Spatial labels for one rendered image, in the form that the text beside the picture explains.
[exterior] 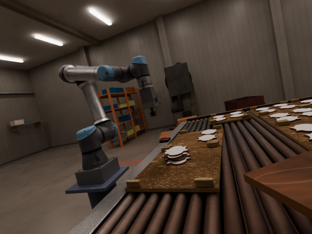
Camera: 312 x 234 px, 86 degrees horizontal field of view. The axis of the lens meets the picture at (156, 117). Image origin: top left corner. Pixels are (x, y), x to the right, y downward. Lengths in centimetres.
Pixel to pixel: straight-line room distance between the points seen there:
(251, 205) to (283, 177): 16
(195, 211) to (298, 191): 26
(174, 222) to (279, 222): 24
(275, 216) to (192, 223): 19
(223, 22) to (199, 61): 169
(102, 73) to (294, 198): 77
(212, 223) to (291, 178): 21
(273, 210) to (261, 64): 748
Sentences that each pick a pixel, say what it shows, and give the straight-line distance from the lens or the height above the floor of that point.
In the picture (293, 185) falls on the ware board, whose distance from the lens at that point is 39.
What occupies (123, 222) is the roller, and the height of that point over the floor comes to 92.
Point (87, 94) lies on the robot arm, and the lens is 118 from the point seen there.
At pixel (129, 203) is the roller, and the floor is 91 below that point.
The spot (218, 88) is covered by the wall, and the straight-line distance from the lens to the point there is 759.
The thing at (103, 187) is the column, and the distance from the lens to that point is 97.
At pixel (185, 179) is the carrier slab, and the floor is 94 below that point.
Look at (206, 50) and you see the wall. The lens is 775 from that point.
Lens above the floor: 123
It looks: 5 degrees down
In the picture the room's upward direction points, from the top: 13 degrees counter-clockwise
